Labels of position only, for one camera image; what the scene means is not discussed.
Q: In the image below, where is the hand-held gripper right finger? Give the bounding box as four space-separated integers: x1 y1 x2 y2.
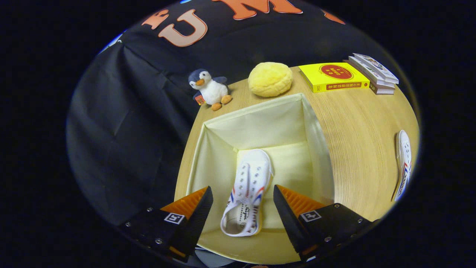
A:
273 184 372 262

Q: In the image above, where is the penguin plush toy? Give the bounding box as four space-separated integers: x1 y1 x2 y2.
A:
188 68 233 111

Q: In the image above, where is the beige fabric storage box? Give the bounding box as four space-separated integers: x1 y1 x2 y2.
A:
174 93 335 265

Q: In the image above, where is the yellow round plush cushion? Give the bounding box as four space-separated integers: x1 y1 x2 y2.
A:
248 62 293 98

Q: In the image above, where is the white floral cover book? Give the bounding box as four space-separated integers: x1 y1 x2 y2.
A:
352 53 399 84

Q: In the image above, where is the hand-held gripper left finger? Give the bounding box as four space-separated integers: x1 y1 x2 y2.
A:
118 186 214 263

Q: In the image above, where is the yellow book with red circle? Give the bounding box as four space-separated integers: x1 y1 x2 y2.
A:
298 62 370 93

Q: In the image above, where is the brown cover book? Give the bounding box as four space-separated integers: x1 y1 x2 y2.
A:
343 60 395 95

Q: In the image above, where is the white canvas shoe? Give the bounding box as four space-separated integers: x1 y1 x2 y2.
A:
391 130 412 202
220 149 274 237

